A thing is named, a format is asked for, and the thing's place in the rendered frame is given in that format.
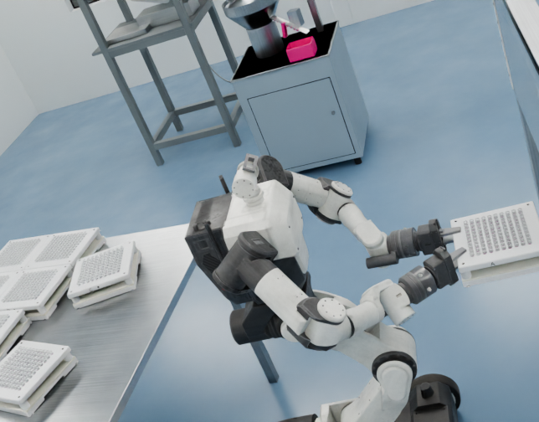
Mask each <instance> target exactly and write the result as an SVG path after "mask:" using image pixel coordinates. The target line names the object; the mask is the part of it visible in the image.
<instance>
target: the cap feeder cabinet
mask: <svg viewBox="0 0 539 422"><path fill-rule="evenodd" d="M323 26H324V31H322V32H319V33H317V30H316V27H314V28H309V29H308V30H310V31H309V32H308V33H307V34H305V33H302V32H297V33H292V34H289V35H288V36H287V37H286V38H283V37H281V38H282V41H283V43H284V46H285V47H284V49H283V50H282V51H280V52H279V53H278V54H275V55H273V56H271V57H268V58H264V59H259V58H257V57H256V55H255V52H254V49H253V46H252V45H251V46H249V47H248V48H247V49H246V51H245V53H244V56H243V58H242V59H241V60H240V62H239V65H238V67H237V69H236V70H235V72H234V75H233V77H232V79H231V80H230V84H231V83H232V85H233V87H234V90H235V93H236V95H237V97H238V99H239V103H240V105H241V107H242V109H243V112H244V115H245V117H246V120H247V122H248V123H249V127H250V130H251V131H252V134H253V136H254V139H255V141H256V144H257V146H258V149H259V152H260V154H261V156H262V155H269V156H272V157H274V158H276V159H277V160H278V161H279V162H280V164H281V165H282V167H283V169H285V170H288V171H291V172H299V171H303V170H306V169H311V168H314V167H321V166H325V165H328V164H332V163H336V162H343V161H346V160H351V159H354V161H355V163H356V165H358V164H361V163H362V159H361V157H363V151H364V146H365V140H366V134H367V123H368V117H369V116H368V114H367V108H366V106H365V103H364V100H363V98H362V93H361V91H360V88H359V85H358V83H357V77H356V75H355V72H354V69H353V67H352V62H351V60H350V57H349V54H348V51H347V47H346V44H345V41H344V38H343V36H342V33H341V29H340V26H339V20H337V21H335V22H331V23H327V24H323ZM311 36H313V37H314V40H315V42H316V46H317V51H316V55H315V56H314V57H311V58H308V59H303V60H300V61H296V62H293V63H291V62H290V61H289V58H288V55H287V53H286V48H287V46H288V43H290V42H294V41H296V40H300V39H305V38H308V37H311Z"/></svg>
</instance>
